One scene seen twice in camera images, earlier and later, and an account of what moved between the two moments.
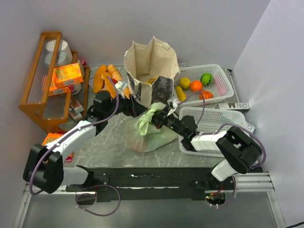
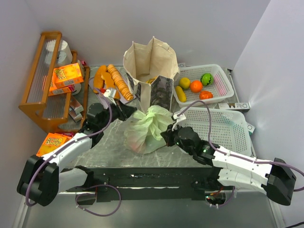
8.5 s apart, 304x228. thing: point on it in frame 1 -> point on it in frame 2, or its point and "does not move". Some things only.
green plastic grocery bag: [144, 136] does not move
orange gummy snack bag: [151, 80] does not move
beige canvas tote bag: [152, 67] does not move
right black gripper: [159, 118] -> [169, 135]
